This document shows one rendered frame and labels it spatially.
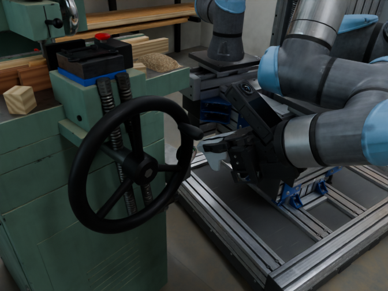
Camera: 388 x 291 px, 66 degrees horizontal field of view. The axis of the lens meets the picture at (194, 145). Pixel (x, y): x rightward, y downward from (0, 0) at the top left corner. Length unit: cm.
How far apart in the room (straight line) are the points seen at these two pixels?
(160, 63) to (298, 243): 88
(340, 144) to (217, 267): 111
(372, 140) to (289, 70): 17
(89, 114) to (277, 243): 94
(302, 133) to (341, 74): 11
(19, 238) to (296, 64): 66
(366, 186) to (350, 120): 136
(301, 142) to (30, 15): 57
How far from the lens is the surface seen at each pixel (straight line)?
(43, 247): 82
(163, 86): 81
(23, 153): 67
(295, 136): 43
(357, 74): 48
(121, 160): 61
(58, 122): 67
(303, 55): 50
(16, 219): 74
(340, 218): 150
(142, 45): 94
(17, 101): 64
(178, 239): 152
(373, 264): 168
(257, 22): 420
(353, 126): 40
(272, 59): 51
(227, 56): 121
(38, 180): 71
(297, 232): 136
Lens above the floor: 116
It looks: 32 degrees down
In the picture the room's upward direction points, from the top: 2 degrees clockwise
